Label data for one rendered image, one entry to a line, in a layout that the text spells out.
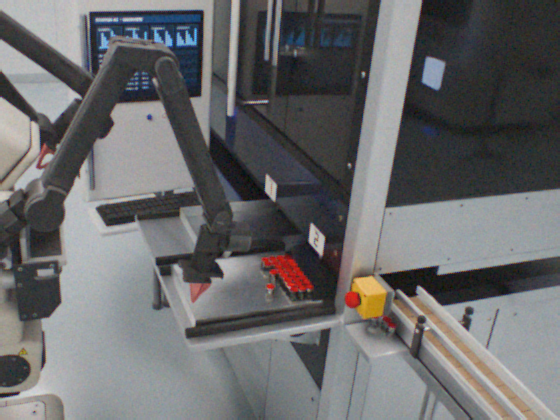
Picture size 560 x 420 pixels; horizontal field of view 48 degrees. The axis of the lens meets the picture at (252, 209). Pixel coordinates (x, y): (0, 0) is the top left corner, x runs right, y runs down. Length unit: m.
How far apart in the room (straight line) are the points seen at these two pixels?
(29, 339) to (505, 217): 1.26
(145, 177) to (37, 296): 0.92
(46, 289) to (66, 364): 1.31
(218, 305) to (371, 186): 0.51
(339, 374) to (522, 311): 0.60
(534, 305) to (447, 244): 0.45
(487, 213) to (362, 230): 0.36
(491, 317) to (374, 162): 0.71
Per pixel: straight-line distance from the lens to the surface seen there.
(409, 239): 1.59
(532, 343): 2.14
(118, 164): 2.32
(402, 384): 1.91
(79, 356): 2.89
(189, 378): 2.75
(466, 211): 1.66
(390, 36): 1.35
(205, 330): 1.54
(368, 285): 1.52
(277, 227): 2.04
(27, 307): 1.60
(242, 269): 1.80
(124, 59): 1.23
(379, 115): 1.39
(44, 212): 1.32
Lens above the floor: 1.83
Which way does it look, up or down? 26 degrees down
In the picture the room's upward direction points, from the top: 4 degrees clockwise
